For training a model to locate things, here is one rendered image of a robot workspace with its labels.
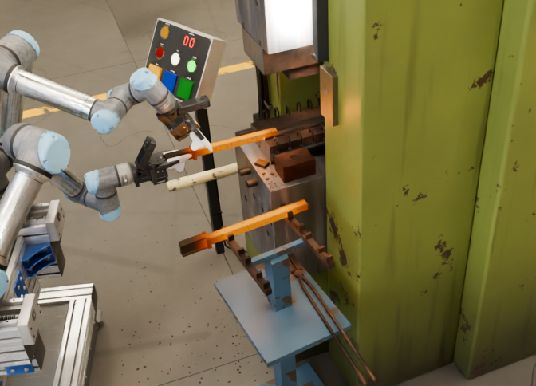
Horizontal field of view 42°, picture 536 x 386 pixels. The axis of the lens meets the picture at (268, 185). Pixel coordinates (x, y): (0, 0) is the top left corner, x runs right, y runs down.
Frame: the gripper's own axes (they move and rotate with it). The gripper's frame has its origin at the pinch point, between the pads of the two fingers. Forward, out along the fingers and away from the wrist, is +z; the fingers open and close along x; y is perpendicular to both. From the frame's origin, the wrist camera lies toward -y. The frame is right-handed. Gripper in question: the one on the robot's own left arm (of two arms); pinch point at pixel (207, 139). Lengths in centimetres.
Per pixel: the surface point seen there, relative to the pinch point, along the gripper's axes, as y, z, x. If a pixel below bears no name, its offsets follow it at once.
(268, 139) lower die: -16.1, 14.3, 3.1
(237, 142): -7.2, 7.8, 1.5
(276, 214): -3.9, 14.8, 35.9
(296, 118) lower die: -28.8, 21.6, -6.1
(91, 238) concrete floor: 91, 67, -96
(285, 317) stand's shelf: 14, 36, 54
